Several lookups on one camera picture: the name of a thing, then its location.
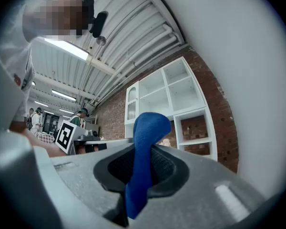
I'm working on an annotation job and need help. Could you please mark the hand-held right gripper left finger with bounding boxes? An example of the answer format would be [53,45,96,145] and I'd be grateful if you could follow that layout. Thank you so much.
[50,143,136,228]

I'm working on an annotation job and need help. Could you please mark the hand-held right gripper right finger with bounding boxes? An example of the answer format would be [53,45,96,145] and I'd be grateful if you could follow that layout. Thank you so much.
[133,144,266,229]

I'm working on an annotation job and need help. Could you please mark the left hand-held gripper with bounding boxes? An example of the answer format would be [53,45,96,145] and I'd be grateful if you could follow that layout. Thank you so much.
[54,120,108,156]

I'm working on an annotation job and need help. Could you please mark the blue cloth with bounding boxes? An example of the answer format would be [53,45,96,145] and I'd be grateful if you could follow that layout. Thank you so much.
[124,112,172,220]

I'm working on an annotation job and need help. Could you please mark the person's left forearm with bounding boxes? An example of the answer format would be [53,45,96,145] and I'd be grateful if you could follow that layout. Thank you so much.
[9,120,68,158]

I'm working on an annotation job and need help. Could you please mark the checkered table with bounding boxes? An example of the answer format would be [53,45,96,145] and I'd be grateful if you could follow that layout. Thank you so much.
[39,131,57,143]

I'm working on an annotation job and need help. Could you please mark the long ceiling light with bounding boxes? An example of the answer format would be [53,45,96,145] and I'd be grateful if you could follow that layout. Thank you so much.
[51,89,77,102]
[43,37,90,62]

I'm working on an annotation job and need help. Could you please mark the small beige figurine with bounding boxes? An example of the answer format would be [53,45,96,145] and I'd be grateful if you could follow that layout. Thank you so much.
[158,138,172,148]

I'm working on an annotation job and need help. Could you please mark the white arched glass-door cabinet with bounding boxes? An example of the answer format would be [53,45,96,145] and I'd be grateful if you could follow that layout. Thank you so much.
[124,81,140,139]

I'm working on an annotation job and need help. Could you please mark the person's white t-shirt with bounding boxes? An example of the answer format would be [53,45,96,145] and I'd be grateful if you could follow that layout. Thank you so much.
[0,0,36,123]

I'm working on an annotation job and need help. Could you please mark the white open shelf unit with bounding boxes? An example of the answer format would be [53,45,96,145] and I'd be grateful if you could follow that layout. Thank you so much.
[138,56,218,162]

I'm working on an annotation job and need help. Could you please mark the white ceiling pipe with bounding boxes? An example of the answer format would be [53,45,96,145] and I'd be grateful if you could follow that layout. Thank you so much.
[95,23,180,102]

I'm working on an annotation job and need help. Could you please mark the black head-worn camera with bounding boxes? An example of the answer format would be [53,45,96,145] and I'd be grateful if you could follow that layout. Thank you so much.
[89,10,109,39]

